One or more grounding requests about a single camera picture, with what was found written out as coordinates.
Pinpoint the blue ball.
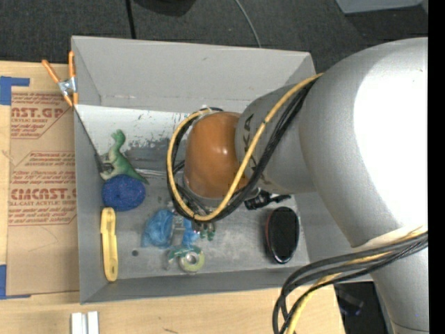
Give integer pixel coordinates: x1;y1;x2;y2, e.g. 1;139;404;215
101;174;147;212

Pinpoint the grey metal bin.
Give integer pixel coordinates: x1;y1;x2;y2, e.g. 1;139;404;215
70;35;375;305

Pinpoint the black oval case red rim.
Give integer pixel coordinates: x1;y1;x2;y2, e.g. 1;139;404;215
265;206;301;265

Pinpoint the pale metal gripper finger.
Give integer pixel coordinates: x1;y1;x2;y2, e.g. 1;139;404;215
172;215;186;246

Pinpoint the brown cardboard board red print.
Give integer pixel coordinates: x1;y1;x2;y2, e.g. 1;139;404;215
0;60;81;297

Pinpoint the green and white ring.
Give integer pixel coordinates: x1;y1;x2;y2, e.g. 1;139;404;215
164;245;206;275

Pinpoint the black cylinder on white bracket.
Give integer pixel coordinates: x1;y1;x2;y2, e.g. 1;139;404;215
243;189;291;212

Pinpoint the green toy dinosaur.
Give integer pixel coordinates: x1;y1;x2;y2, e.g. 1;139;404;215
98;129;150;185

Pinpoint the yellow flat plastic tool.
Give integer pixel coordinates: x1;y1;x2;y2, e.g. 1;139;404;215
100;207;120;283

